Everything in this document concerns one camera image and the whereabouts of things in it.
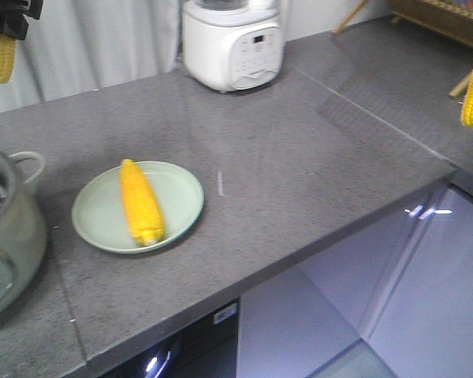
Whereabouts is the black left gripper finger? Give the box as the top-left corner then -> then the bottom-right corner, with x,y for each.
0,0 -> 43,40

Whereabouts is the grey curtain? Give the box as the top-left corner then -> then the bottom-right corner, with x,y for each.
0,1 -> 181,113

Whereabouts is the green electric cooking pot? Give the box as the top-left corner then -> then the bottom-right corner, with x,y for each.
0,151 -> 47,313

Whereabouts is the green round plate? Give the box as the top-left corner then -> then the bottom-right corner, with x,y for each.
72,161 -> 204,254

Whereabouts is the black drawer sterilizer cabinet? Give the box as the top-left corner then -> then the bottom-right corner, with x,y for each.
104,298 -> 240,377

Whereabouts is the grey cabinet door panel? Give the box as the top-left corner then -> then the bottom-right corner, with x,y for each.
236,185 -> 446,377

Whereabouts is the wooden rack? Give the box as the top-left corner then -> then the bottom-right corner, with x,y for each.
330,0 -> 473,99

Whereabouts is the grey side cabinet door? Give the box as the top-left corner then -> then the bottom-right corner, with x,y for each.
368,187 -> 473,377

